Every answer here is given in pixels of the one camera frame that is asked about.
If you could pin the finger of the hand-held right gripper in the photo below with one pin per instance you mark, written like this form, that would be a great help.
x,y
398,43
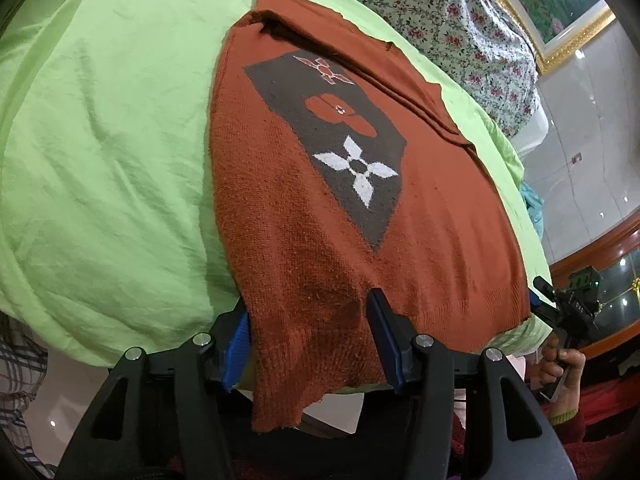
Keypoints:
x,y
542,287

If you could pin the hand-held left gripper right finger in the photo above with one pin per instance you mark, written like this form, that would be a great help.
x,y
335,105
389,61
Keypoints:
x,y
389,345

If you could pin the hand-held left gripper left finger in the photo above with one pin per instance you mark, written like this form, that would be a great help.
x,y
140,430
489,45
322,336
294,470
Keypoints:
x,y
234,355

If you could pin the orange knit sweater flower pattern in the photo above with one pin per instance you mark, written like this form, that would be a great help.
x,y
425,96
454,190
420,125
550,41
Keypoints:
x,y
300,240

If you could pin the person's right forearm red sleeve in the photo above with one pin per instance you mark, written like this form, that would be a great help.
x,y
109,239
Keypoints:
x,y
595,420

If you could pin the person's right hand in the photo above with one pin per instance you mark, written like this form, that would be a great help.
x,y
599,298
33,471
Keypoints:
x,y
570,365

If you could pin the wooden glass display cabinet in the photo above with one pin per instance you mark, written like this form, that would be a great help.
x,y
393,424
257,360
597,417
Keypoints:
x,y
610,290

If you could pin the teal cloth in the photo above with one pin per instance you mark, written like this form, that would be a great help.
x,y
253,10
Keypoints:
x,y
532,207

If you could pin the white pillow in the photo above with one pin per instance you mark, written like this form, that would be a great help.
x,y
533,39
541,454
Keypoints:
x,y
531,132

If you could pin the plaid checked cloth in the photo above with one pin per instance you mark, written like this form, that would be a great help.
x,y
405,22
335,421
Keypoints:
x,y
17,390

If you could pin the light green bed blanket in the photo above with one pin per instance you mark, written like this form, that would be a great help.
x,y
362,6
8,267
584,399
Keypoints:
x,y
110,160

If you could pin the floral print quilt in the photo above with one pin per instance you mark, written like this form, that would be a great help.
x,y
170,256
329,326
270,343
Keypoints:
x,y
450,25

